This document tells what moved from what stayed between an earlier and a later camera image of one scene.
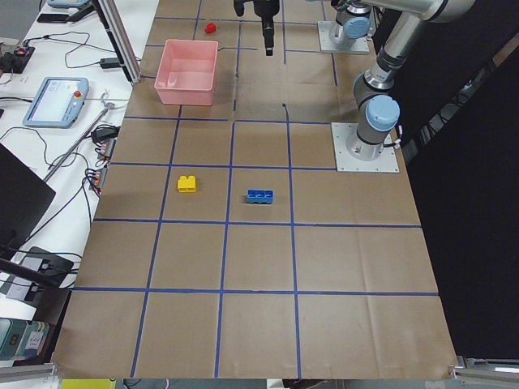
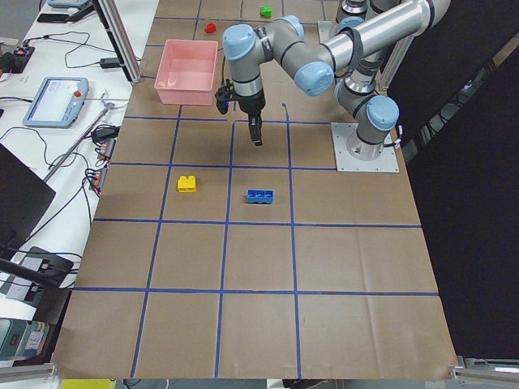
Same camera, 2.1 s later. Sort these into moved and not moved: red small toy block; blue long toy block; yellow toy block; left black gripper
Moved: left black gripper
Not moved: red small toy block; yellow toy block; blue long toy block
